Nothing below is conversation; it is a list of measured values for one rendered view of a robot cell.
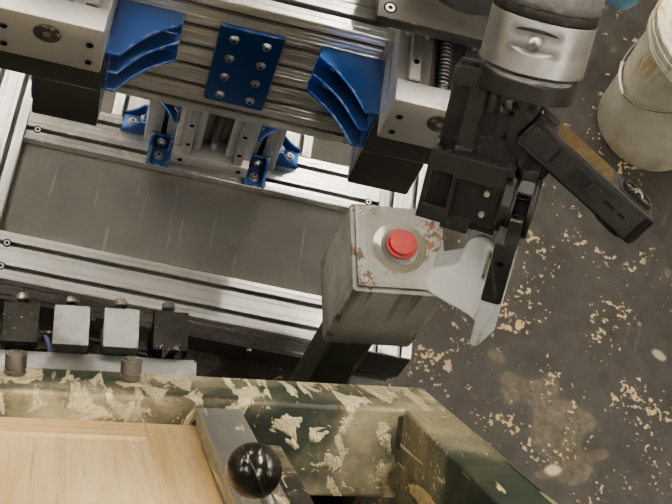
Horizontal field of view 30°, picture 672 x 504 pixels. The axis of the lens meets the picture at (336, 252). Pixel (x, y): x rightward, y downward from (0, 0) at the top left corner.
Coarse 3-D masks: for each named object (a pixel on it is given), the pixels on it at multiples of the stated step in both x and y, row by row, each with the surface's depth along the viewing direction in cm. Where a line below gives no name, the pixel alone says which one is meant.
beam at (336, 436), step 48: (0, 384) 138; (48, 384) 140; (96, 384) 143; (144, 384) 145; (192, 384) 148; (240, 384) 150; (288, 384) 153; (336, 384) 156; (288, 432) 144; (336, 432) 145; (384, 432) 146; (336, 480) 146; (384, 480) 147
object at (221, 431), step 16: (208, 416) 137; (224, 416) 138; (240, 416) 139; (208, 432) 131; (224, 432) 131; (240, 432) 132; (208, 448) 129; (224, 448) 125; (224, 464) 120; (224, 480) 116; (224, 496) 115; (240, 496) 111
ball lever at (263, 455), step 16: (240, 448) 84; (256, 448) 83; (240, 464) 83; (256, 464) 82; (272, 464) 83; (240, 480) 82; (256, 480) 82; (272, 480) 83; (256, 496) 83; (272, 496) 84
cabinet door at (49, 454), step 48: (0, 432) 131; (48, 432) 132; (96, 432) 134; (144, 432) 136; (192, 432) 138; (0, 480) 116; (48, 480) 117; (96, 480) 119; (144, 480) 120; (192, 480) 121
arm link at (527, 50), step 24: (504, 24) 86; (528, 24) 85; (552, 24) 91; (504, 48) 86; (528, 48) 85; (552, 48) 85; (576, 48) 85; (504, 72) 87; (528, 72) 86; (552, 72) 86; (576, 72) 87
